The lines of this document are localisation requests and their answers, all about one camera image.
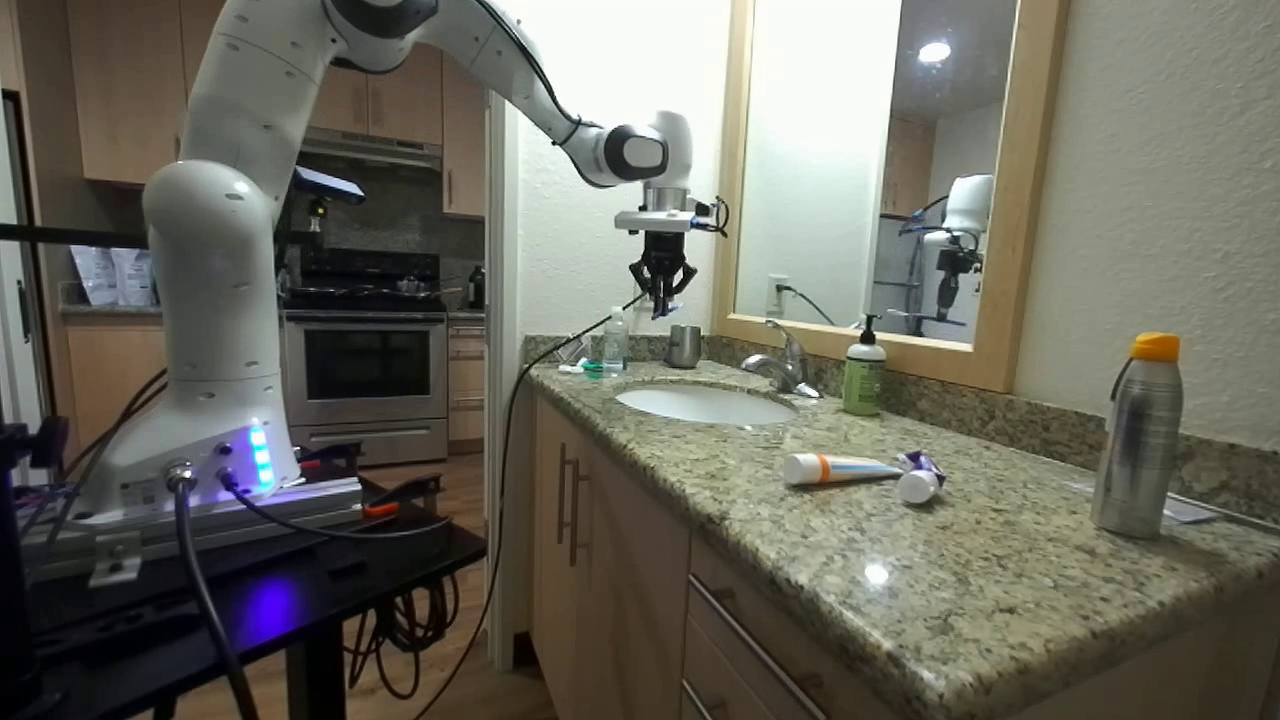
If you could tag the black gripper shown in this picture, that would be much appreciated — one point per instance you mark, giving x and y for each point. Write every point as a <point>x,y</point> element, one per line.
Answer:
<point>664,250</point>

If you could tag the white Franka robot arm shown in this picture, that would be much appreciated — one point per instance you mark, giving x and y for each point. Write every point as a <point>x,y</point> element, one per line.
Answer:
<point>215,335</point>

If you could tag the clear plastic water bottle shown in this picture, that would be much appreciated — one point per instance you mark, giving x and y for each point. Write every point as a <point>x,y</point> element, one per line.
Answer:
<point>612,344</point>

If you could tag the white oval sink basin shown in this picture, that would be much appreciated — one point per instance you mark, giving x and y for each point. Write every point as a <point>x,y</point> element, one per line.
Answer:
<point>707,404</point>

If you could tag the chrome faucet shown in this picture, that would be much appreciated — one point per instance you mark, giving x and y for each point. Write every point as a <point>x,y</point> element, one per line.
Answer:
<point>787,367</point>

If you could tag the green soap pump bottle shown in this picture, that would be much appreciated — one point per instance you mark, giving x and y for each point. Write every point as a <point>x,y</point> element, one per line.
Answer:
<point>862,383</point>

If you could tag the white toothpaste tube orange band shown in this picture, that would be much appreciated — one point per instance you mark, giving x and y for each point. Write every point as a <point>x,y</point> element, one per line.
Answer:
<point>832,468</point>

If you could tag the stainless steel oven range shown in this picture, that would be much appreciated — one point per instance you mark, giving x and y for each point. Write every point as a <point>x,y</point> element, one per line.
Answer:
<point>367,367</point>

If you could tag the steel range hood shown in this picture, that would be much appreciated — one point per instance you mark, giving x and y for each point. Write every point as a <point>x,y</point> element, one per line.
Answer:
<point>386,148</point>

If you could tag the wooden vanity granite top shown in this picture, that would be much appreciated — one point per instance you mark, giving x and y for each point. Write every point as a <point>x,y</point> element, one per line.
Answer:
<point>627,602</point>

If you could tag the purple white tube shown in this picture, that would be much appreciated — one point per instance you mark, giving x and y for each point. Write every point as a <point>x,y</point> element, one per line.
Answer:
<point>920,483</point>

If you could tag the orange black clamp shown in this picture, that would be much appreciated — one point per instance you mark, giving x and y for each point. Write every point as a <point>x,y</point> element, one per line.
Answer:
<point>386,511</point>

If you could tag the silver spray bottle orange cap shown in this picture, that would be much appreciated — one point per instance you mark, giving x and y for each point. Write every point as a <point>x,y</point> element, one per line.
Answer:
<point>1138,441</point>

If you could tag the black robot cart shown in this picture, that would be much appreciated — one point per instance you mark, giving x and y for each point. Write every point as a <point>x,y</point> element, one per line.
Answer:
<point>267,612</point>

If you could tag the white door frame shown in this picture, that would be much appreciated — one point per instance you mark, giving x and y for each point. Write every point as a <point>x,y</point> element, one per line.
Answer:
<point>501,335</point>

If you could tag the wood framed wall mirror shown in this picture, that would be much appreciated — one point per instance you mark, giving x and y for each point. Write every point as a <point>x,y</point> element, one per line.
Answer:
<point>1024,203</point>

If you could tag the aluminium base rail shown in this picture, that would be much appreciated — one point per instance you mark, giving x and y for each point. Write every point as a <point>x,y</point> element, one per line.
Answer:
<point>202,527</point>

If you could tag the wooden kitchen wall cabinets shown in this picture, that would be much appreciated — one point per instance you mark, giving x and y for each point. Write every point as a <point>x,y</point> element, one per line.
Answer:
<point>134,95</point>

